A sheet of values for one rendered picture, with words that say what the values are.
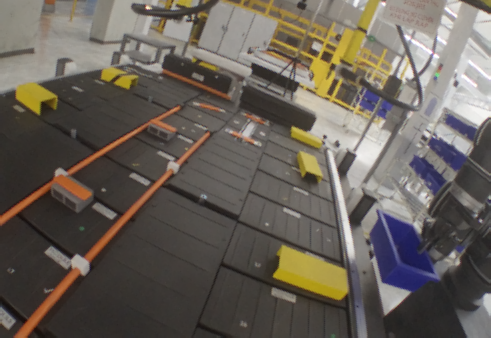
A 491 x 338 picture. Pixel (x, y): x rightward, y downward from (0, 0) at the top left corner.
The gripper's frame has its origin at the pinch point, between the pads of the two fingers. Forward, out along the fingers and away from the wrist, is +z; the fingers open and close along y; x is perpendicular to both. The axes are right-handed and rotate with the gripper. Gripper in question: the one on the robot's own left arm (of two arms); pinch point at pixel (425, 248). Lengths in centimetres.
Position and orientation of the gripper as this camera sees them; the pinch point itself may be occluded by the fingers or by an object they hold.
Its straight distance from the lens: 81.5
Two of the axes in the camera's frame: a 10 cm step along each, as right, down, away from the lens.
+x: -1.9, 3.7, -9.1
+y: -9.1, -4.1, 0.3
